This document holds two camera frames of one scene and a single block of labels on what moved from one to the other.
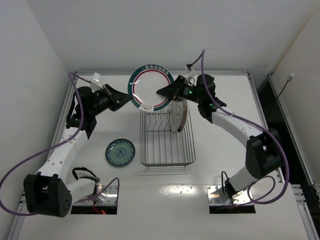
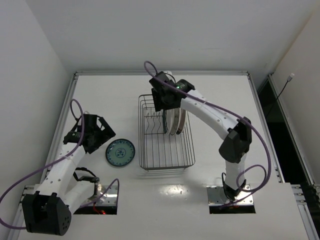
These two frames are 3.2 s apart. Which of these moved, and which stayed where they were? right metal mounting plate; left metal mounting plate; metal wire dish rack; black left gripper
Moved: black left gripper
Stayed: metal wire dish rack; left metal mounting plate; right metal mounting plate
